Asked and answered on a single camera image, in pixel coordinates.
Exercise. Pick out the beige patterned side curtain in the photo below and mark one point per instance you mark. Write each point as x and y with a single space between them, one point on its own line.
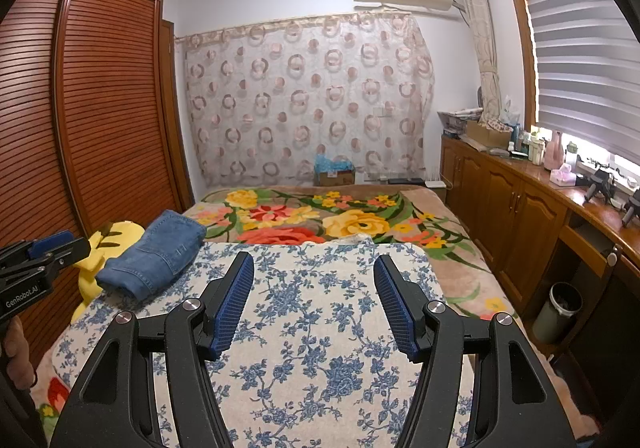
482 38

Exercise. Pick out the wooden louvered wardrobe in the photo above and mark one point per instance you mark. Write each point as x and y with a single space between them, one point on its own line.
110 103

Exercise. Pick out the wooden window frame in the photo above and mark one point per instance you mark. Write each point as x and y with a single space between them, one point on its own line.
522 38

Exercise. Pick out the blue denim pants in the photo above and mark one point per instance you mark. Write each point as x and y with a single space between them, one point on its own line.
155 253

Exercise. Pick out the grey striped window blind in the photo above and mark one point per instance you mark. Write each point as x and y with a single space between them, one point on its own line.
585 38

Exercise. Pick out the person's left hand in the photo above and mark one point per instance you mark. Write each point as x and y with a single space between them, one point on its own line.
17 348

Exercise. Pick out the grey trash bin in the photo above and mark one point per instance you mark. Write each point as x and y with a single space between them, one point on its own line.
557 315

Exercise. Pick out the white blue-flowered bed cloth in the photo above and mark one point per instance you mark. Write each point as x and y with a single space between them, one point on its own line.
310 328

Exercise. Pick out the stack of papers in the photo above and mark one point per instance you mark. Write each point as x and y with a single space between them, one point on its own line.
457 121

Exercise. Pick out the black mini tripod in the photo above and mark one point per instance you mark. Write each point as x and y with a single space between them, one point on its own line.
632 208
599 180

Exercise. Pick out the brown flowered blanket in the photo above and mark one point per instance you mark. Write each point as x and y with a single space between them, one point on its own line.
350 218

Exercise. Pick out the small cardboard box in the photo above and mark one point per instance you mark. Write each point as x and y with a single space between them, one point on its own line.
337 178

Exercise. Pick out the wooden sideboard cabinet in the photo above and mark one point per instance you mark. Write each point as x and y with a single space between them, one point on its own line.
510 218

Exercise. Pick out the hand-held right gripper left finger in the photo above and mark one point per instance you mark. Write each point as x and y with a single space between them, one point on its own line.
232 300

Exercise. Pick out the cluster of toiletry bottles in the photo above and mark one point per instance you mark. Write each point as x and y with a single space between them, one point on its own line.
530 146

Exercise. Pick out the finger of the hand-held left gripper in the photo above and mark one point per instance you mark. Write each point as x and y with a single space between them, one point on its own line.
70 253
50 243

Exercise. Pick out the pink tissue box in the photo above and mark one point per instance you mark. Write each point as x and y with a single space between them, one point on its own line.
562 176

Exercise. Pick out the pink vase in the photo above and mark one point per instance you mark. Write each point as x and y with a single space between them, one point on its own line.
554 153

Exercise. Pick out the light blue cloth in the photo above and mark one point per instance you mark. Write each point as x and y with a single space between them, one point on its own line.
330 163

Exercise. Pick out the circle-patterned sheer curtain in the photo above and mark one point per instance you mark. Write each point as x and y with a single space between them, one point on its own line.
310 98

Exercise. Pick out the open cardboard box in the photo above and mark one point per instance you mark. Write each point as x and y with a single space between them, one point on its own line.
487 134

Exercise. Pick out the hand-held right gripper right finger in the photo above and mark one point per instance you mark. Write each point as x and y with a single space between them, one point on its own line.
395 308

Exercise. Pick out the yellow plush toy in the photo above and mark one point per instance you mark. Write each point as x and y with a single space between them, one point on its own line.
117 235

